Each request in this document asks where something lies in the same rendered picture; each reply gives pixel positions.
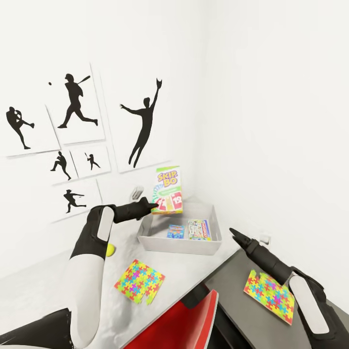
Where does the board game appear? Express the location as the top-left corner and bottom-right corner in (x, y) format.
(188, 220), (211, 241)
(167, 224), (184, 239)
(151, 166), (183, 215)

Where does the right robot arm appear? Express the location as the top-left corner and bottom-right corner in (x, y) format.
(229, 228), (349, 349)

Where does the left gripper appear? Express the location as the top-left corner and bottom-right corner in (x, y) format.
(125, 197), (159, 221)

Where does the tennis ball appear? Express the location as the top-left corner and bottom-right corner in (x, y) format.
(106, 243), (115, 257)

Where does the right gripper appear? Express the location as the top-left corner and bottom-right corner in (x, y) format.
(229, 228), (280, 275)

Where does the jigsaw puzzle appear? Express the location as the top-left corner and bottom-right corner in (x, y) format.
(113, 260), (165, 305)
(244, 270), (295, 325)

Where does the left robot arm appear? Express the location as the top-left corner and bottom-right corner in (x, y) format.
(0, 186), (159, 349)

